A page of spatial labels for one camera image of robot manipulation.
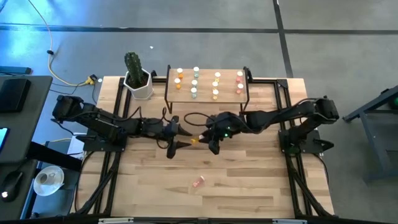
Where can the black aluminium table frame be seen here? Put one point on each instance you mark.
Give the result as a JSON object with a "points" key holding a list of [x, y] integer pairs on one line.
{"points": [[282, 82]]}

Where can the black flat bar device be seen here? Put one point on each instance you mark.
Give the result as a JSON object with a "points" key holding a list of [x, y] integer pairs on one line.
{"points": [[15, 70]]}

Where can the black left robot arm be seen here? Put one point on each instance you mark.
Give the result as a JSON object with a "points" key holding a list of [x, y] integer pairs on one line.
{"points": [[102, 121]]}

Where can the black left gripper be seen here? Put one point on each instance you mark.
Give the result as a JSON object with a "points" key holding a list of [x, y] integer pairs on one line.
{"points": [[169, 132]]}

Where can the wooden shelf black metal frame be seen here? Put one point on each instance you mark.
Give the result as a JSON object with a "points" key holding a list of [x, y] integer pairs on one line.
{"points": [[227, 93]]}

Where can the black computer mouse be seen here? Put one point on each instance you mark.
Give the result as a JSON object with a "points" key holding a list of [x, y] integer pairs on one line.
{"points": [[11, 186]]}

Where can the white hexagonal plant pot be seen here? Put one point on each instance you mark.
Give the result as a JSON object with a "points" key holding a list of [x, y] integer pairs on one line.
{"points": [[141, 92]]}

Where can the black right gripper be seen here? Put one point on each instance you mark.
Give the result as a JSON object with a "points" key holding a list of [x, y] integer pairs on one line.
{"points": [[222, 126]]}

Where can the white paper sheet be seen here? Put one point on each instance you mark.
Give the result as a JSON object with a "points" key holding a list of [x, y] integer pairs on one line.
{"points": [[73, 149]]}

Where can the blue-grey metal table frame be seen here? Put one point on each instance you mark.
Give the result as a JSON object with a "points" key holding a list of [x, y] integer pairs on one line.
{"points": [[373, 143]]}

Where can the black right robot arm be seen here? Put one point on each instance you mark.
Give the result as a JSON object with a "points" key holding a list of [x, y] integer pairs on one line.
{"points": [[280, 116]]}

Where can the pale yellow medicine bottle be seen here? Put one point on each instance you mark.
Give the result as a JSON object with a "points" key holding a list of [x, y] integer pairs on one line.
{"points": [[215, 84], [215, 92], [217, 75]]}

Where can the silver metal bracket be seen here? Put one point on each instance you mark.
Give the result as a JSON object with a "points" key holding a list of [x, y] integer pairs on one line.
{"points": [[289, 221], [115, 220]]}

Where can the dark grey desk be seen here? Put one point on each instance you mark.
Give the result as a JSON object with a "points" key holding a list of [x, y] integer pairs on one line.
{"points": [[26, 202], [18, 124]]}

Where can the orange medicine bottle white cap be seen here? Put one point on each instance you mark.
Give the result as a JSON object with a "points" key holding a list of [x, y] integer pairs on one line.
{"points": [[195, 141], [179, 71], [177, 81]]}

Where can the smartphone with lit screen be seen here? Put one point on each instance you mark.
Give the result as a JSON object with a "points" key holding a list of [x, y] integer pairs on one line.
{"points": [[2, 138]]}

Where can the black rectangular device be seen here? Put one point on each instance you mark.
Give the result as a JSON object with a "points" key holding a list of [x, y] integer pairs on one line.
{"points": [[14, 95]]}

